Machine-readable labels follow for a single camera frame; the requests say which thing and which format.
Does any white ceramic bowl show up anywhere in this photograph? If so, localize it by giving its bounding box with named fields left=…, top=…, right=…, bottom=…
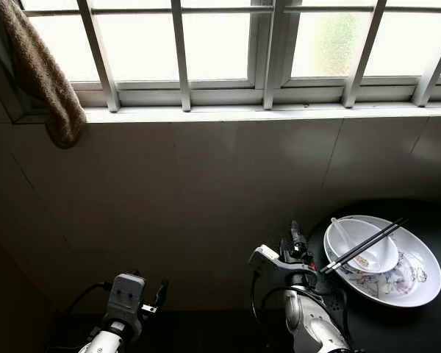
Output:
left=323, top=217, right=401, bottom=277

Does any large white floral plate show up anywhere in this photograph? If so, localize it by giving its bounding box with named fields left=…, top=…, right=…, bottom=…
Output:
left=323, top=215, right=441, bottom=309

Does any white ceramic spoon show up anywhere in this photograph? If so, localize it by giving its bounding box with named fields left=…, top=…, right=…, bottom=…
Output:
left=330, top=218, right=358, bottom=256

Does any black chopstick white tip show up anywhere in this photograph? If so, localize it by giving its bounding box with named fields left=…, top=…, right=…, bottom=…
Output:
left=323, top=219, right=411, bottom=276
left=320, top=217, right=406, bottom=272

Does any white window sill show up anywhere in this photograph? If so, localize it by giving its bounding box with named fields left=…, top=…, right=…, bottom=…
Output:
left=82, top=101, right=441, bottom=126

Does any black round table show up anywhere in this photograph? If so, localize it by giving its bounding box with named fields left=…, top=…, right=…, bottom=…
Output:
left=303, top=197, right=441, bottom=353

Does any brown hanging towel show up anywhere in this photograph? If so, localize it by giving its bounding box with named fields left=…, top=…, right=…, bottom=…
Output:
left=0, top=0, right=88, bottom=150

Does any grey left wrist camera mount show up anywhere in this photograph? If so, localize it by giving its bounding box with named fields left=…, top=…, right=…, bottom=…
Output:
left=109, top=273, right=148, bottom=326

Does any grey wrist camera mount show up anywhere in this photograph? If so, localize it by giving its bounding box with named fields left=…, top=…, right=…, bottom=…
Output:
left=109, top=273, right=148, bottom=326
left=248, top=244, right=318, bottom=289

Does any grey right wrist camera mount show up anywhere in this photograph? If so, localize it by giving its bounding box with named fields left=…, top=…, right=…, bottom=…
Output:
left=248, top=244, right=318, bottom=289

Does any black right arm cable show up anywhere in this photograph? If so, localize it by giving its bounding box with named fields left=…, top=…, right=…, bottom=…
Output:
left=250, top=274, right=354, bottom=346

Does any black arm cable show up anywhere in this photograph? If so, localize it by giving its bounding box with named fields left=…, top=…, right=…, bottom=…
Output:
left=250, top=274, right=354, bottom=346
left=46, top=282, right=115, bottom=353

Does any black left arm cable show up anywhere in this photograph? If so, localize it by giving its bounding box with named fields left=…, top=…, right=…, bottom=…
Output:
left=46, top=282, right=115, bottom=353

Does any white barred window frame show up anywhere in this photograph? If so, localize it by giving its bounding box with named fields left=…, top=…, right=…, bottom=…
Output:
left=0, top=0, right=441, bottom=122

